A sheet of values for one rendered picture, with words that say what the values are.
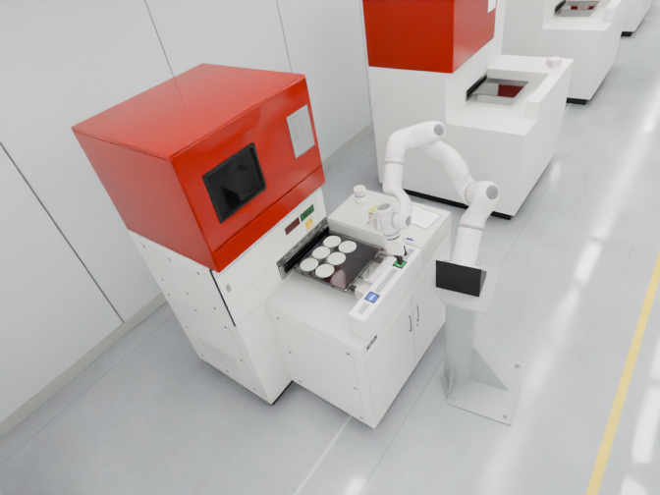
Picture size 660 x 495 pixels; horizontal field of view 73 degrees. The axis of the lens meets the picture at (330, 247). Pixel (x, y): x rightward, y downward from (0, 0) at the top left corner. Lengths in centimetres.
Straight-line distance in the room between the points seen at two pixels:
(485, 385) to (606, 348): 81
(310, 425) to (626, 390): 184
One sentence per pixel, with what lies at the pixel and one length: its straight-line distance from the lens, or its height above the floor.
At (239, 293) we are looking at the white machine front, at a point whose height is 100.
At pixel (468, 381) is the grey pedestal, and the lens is 300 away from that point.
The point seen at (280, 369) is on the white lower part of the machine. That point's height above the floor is 26.
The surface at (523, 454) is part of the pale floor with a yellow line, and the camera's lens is 284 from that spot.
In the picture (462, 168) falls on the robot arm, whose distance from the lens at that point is 226.
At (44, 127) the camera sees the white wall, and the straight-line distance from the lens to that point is 323.
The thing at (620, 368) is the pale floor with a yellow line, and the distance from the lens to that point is 327.
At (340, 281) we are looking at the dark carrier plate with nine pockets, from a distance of 233.
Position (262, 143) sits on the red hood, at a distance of 207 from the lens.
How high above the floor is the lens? 252
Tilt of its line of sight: 40 degrees down
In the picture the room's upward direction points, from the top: 11 degrees counter-clockwise
